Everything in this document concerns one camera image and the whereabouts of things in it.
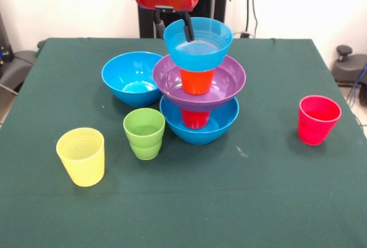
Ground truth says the small patterned blue bowl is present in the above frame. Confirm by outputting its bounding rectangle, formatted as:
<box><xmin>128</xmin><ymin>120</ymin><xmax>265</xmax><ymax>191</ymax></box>
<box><xmin>163</xmin><ymin>17</ymin><xmax>233</xmax><ymax>72</ymax></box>

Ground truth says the orange plastic cup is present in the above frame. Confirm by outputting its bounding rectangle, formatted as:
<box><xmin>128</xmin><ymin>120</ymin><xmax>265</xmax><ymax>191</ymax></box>
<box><xmin>179</xmin><ymin>68</ymin><xmax>216</xmax><ymax>96</ymax></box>

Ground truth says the purple plastic bowl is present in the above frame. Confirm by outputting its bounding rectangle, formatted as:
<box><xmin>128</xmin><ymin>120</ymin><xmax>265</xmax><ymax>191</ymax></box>
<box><xmin>152</xmin><ymin>54</ymin><xmax>247</xmax><ymax>113</ymax></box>

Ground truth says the red plastic cup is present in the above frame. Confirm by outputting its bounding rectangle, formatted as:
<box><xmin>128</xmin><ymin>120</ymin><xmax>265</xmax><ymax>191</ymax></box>
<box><xmin>180</xmin><ymin>108</ymin><xmax>210</xmax><ymax>130</ymax></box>

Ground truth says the large blue plastic bowl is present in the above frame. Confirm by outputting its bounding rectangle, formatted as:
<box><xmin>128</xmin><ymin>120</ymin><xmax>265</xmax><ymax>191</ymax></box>
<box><xmin>101</xmin><ymin>51</ymin><xmax>164</xmax><ymax>107</ymax></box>
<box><xmin>159</xmin><ymin>95</ymin><xmax>240</xmax><ymax>145</ymax></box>

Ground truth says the pink plastic cup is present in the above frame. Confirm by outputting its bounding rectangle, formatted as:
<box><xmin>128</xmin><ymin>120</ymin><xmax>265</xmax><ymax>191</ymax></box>
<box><xmin>297</xmin><ymin>95</ymin><xmax>342</xmax><ymax>146</ymax></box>

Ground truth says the green plastic cup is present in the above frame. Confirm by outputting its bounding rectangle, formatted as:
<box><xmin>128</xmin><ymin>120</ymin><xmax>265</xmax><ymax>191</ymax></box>
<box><xmin>123</xmin><ymin>108</ymin><xmax>166</xmax><ymax>147</ymax></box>
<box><xmin>129</xmin><ymin>140</ymin><xmax>163</xmax><ymax>161</ymax></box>

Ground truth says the dark grey machine foot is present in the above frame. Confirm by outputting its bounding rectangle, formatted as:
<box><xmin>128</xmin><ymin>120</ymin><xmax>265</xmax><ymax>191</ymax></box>
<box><xmin>332</xmin><ymin>44</ymin><xmax>367</xmax><ymax>87</ymax></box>
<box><xmin>0</xmin><ymin>49</ymin><xmax>38</xmax><ymax>94</ymax></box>

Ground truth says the yellow plastic cup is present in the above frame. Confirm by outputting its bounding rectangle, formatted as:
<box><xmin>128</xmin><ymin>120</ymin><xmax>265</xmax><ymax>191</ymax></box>
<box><xmin>56</xmin><ymin>127</ymin><xmax>106</xmax><ymax>187</ymax></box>

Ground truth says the dark green tablecloth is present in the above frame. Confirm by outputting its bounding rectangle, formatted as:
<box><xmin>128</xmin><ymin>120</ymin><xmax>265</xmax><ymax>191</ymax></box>
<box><xmin>0</xmin><ymin>37</ymin><xmax>367</xmax><ymax>248</ymax></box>

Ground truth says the black cable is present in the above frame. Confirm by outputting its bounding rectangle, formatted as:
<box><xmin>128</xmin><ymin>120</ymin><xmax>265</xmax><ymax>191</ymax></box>
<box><xmin>232</xmin><ymin>0</ymin><xmax>259</xmax><ymax>38</ymax></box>

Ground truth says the blue cable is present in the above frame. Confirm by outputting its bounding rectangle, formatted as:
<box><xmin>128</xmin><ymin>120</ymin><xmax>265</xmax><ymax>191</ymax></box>
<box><xmin>348</xmin><ymin>64</ymin><xmax>367</xmax><ymax>108</ymax></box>

